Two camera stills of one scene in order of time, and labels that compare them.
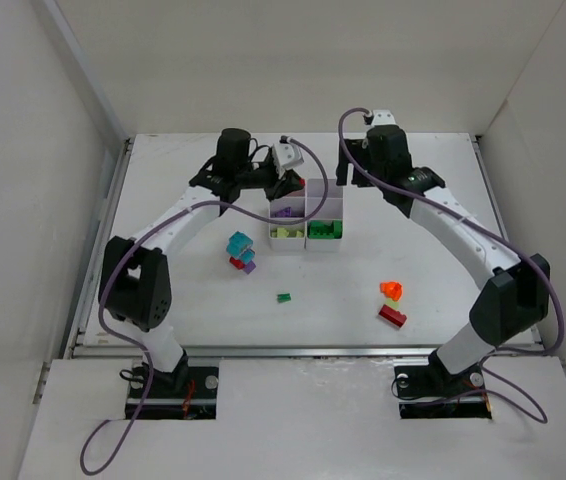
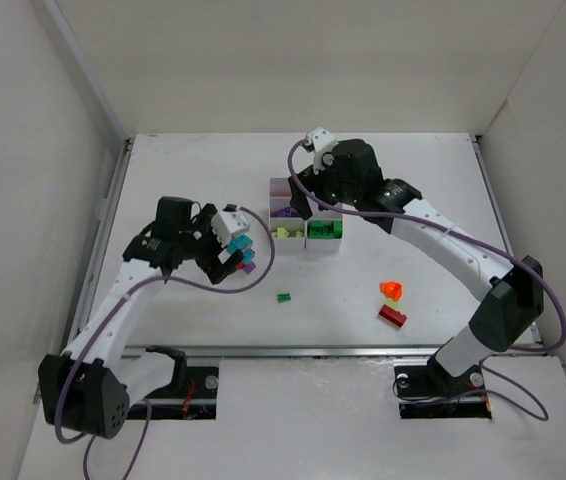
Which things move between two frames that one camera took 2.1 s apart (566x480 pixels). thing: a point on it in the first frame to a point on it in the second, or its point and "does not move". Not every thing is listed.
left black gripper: x=273 y=179 to x=211 y=260
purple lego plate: x=286 y=212 does not move
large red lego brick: x=392 y=315 does not move
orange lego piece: x=391 y=289 does not move
